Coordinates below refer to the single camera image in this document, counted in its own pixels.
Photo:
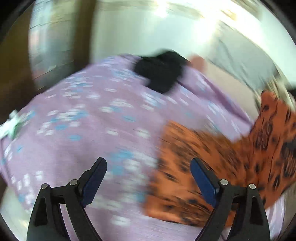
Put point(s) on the beige mattress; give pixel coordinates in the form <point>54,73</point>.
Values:
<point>238,91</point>

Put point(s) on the wooden stained glass door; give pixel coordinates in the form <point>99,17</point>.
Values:
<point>42,42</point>

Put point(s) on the grey pillow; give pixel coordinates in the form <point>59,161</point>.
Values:
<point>243,60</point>

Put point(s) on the purple floral bed sheet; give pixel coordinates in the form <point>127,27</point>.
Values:
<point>106,110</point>

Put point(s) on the black small garment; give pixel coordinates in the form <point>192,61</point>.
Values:
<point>162,70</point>

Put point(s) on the orange black floral garment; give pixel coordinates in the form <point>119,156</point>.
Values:
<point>265,157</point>

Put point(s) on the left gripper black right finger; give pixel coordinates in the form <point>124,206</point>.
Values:
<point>250,221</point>

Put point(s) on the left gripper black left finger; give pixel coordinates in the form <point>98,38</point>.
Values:
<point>46,221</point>

